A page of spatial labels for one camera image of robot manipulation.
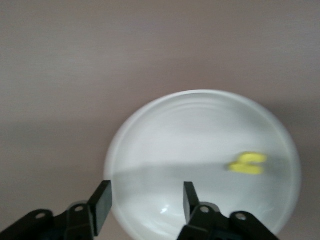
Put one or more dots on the beige round plate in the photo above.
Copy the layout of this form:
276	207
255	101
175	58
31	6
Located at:
200	137

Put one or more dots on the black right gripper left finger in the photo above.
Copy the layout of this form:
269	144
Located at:
100	212

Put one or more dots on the brown table cover mat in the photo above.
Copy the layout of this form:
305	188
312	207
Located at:
75	75

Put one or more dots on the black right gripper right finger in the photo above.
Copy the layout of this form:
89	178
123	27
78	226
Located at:
200	225

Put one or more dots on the yellow foam letter h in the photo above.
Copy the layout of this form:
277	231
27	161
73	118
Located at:
247	170

